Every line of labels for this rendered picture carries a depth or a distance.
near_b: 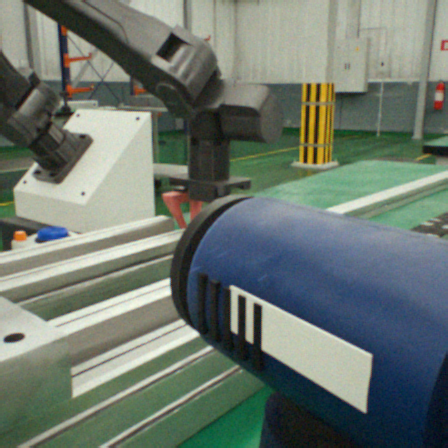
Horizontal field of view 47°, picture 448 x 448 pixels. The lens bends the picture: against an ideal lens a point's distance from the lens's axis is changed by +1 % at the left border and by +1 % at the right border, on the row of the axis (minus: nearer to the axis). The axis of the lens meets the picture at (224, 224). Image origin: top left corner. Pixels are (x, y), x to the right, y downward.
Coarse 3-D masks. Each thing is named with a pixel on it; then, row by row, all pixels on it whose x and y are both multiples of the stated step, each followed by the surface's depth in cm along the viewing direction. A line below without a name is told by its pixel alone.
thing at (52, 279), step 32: (128, 224) 66; (160, 224) 68; (0, 256) 54; (32, 256) 55; (64, 256) 58; (96, 256) 54; (128, 256) 55; (160, 256) 61; (0, 288) 46; (32, 288) 48; (64, 288) 51; (96, 288) 53; (128, 288) 56
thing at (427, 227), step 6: (438, 216) 91; (444, 216) 91; (426, 222) 87; (432, 222) 87; (438, 222) 87; (444, 222) 87; (414, 228) 84; (420, 228) 84; (426, 228) 84; (432, 228) 84; (438, 228) 84; (444, 228) 83; (432, 234) 80; (438, 234) 80; (444, 234) 81
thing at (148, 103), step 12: (132, 96) 481; (144, 96) 475; (120, 108) 482; (132, 108) 474; (144, 108) 467; (156, 108) 460; (156, 120) 529; (156, 132) 531; (156, 144) 534; (156, 156) 537; (156, 168) 509; (168, 168) 509; (180, 168) 509; (156, 180) 544
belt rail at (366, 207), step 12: (420, 180) 129; (432, 180) 129; (444, 180) 133; (384, 192) 115; (396, 192) 115; (408, 192) 117; (420, 192) 124; (432, 192) 128; (348, 204) 103; (360, 204) 103; (372, 204) 104; (384, 204) 110; (396, 204) 113; (360, 216) 101; (372, 216) 105
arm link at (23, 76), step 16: (0, 64) 82; (0, 80) 83; (16, 80) 85; (32, 80) 89; (0, 96) 84; (16, 96) 86; (48, 96) 91; (0, 112) 85; (16, 112) 88; (0, 128) 91; (16, 128) 88; (32, 128) 90; (16, 144) 94
